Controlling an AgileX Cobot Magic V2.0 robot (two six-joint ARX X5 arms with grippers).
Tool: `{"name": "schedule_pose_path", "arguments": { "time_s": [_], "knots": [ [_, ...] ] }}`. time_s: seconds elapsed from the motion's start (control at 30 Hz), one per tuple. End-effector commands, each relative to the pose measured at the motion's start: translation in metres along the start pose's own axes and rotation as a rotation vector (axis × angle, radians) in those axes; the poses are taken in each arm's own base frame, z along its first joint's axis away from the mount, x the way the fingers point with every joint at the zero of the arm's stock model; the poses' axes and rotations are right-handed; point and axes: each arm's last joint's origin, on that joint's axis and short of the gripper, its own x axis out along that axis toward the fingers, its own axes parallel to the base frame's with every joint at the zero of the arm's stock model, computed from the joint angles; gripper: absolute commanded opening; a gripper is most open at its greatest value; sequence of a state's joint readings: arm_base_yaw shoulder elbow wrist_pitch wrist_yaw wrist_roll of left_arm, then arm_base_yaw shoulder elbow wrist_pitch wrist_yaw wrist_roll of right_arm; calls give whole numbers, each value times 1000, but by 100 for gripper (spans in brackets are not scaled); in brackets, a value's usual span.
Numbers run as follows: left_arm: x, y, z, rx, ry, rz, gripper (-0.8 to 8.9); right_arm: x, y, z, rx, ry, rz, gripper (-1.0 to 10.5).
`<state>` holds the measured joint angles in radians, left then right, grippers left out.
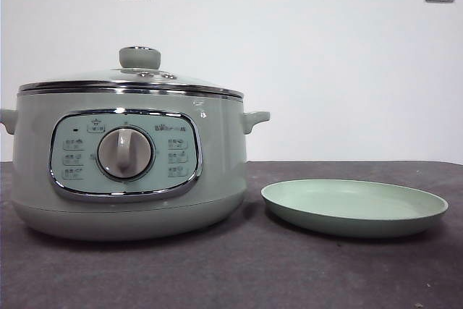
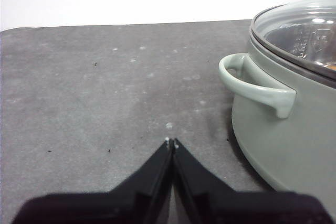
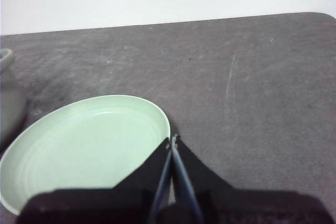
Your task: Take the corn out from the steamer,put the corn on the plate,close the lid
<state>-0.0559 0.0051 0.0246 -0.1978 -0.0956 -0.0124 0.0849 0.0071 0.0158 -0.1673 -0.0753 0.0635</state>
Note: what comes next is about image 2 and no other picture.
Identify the pale green electric steamer pot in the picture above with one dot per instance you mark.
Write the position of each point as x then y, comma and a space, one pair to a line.
288, 142

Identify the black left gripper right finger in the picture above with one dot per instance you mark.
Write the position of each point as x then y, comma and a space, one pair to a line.
236, 208

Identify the glass lid with green knob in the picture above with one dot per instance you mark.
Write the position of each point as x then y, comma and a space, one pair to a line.
296, 32

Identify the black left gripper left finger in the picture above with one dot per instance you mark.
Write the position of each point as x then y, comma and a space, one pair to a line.
105, 208

